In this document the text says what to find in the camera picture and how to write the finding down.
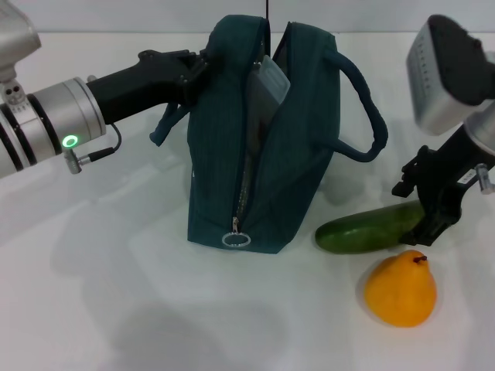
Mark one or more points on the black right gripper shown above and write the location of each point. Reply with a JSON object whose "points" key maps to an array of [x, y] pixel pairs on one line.
{"points": [[444, 181]]}

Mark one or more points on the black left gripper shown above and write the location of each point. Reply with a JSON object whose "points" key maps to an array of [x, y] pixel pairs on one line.
{"points": [[143, 85]]}

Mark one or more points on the green cucumber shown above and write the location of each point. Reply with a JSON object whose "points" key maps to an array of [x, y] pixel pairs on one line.
{"points": [[363, 232]]}

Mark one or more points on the clear food container blue rim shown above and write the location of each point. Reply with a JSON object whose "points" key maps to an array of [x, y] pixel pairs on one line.
{"points": [[270, 81]]}

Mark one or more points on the orange pear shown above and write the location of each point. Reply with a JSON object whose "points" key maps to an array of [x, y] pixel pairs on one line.
{"points": [[400, 293]]}

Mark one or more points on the dark teal fabric bag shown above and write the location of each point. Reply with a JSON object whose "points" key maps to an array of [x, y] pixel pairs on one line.
{"points": [[301, 154]]}

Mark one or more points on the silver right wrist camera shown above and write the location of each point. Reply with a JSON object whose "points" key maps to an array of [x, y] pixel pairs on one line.
{"points": [[429, 89]]}

